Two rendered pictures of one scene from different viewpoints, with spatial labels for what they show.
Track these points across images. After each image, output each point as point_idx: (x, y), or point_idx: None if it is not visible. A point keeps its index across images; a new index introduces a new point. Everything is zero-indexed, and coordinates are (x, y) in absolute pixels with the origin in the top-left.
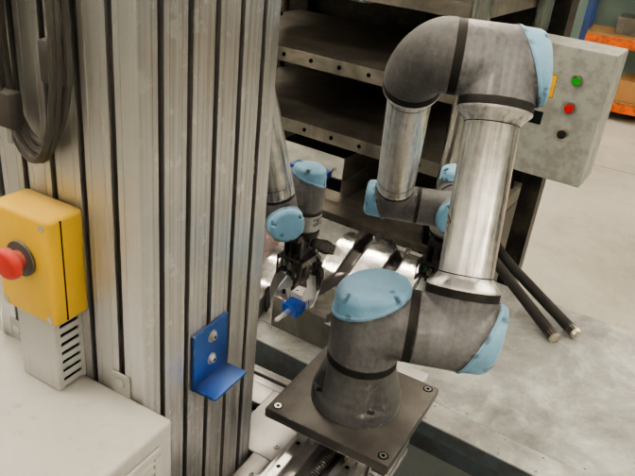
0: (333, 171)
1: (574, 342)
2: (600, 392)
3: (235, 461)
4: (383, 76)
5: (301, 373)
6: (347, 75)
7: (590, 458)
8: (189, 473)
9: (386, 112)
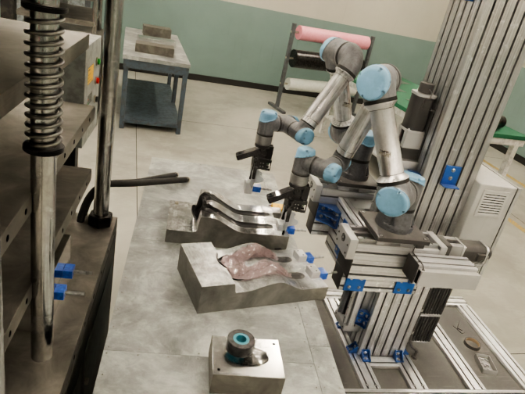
0: (67, 257)
1: (179, 177)
2: (212, 173)
3: None
4: (78, 133)
5: (360, 184)
6: (67, 156)
7: None
8: None
9: (343, 87)
